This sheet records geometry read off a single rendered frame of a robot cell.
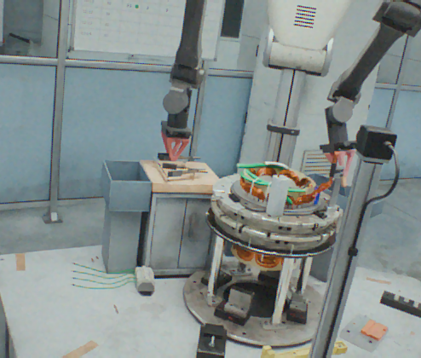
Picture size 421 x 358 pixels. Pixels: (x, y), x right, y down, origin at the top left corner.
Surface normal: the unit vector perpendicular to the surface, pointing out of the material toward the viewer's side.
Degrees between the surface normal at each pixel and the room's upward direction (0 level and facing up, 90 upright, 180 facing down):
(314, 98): 90
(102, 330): 0
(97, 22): 90
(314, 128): 90
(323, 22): 90
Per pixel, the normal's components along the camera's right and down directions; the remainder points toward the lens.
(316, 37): -0.14, 0.30
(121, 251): 0.31, 0.35
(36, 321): 0.15, -0.94
